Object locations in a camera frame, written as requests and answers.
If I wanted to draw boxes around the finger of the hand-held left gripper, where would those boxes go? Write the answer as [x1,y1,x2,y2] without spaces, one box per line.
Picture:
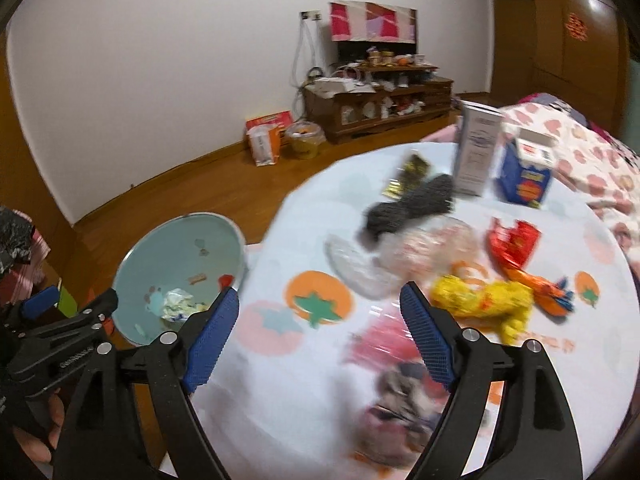
[16,285,62,321]
[7,287,120,402]

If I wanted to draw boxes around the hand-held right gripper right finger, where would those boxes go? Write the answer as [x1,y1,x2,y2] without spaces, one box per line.
[400,281,586,480]

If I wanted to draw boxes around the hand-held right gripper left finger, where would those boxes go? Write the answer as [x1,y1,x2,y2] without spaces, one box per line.
[52,287,241,480]

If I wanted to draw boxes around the pink plastic bag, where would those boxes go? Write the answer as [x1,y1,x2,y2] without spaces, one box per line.
[345,320,426,376]

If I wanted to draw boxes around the yellow plastic bag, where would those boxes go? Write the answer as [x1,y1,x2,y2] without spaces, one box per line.
[431,274,535,346]

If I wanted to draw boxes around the clear plastic bag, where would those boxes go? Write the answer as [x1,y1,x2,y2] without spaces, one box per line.
[324,217,483,297]

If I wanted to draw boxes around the grey pink bag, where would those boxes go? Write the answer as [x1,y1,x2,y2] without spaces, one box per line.
[350,360,451,468]

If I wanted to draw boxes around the light blue bucket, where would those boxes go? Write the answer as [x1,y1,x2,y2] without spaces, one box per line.
[111,212,248,348]

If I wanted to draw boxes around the blue orange wrapper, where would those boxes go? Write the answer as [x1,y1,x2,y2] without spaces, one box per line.
[502,265,576,317]

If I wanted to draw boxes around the red plastic wrapper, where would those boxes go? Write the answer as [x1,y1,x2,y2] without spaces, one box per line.
[489,217,542,268]

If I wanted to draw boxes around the black foam net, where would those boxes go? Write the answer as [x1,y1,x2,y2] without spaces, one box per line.
[361,174,456,253]

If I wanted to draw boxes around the person's left hand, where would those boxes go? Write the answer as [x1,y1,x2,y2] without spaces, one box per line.
[14,394,67,465]

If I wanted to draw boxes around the pink striped cloth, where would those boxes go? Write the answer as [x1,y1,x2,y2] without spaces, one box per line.
[0,230,51,306]

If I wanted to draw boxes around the dark printed jacket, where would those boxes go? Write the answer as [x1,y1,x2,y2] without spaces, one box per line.
[0,207,36,276]

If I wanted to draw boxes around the white fruit print tablecloth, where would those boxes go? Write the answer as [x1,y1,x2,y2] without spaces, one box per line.
[192,142,640,480]

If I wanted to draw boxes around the gold black wrapper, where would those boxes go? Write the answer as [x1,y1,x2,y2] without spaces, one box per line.
[382,154,431,198]

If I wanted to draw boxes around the blue drink carton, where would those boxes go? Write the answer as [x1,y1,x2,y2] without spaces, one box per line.
[495,127,558,208]

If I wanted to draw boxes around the white milk carton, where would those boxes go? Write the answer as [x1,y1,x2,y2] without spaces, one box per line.
[452,101,505,198]

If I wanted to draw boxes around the white orange bag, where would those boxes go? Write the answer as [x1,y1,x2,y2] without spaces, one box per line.
[247,126,280,167]

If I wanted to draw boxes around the yellow plastic container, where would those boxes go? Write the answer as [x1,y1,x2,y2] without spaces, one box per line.
[284,121,326,160]

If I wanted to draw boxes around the orange cardboard box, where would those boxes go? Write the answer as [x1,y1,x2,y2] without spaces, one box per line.
[245,110,293,141]

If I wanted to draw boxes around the heart print blanket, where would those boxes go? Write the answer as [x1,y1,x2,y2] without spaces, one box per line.
[425,94,640,261]

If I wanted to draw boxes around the wooden television cabinet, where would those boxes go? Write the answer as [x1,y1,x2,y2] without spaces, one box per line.
[302,62,455,145]

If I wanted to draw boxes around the patchwork quilt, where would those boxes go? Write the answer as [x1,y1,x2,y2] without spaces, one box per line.
[520,92,618,143]

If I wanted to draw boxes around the white box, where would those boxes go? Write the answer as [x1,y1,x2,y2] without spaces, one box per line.
[312,77,376,98]

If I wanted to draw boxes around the black television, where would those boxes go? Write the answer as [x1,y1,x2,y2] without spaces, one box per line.
[336,35,417,63]

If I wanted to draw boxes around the pink patchwork cloth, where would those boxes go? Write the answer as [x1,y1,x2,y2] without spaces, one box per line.
[329,1,418,43]

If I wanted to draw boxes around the wooden wardrobe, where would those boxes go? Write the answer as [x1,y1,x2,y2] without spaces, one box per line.
[467,0,640,136]

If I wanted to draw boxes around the red paper decoration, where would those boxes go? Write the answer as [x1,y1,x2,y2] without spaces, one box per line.
[564,10,588,42]

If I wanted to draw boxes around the hanging cables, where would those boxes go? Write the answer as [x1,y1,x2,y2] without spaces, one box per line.
[291,17,326,91]

